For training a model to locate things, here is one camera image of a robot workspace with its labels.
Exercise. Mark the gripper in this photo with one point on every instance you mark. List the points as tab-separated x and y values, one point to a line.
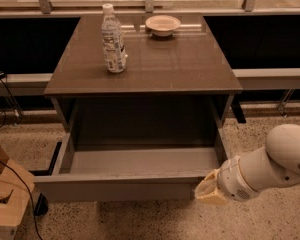
232	181

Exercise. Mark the grey top drawer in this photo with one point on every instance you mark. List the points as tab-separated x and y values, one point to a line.
132	165

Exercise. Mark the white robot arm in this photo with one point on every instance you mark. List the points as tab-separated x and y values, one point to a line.
241	178

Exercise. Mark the grey drawer cabinet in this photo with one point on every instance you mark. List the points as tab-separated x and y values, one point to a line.
171	93

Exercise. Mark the black cabinet caster foot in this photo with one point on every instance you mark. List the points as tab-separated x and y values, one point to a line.
41	206

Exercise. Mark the clear plastic water bottle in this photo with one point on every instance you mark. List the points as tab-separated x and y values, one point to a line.
112	41

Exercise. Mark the white ceramic bowl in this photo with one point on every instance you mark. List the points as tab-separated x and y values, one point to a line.
162	25

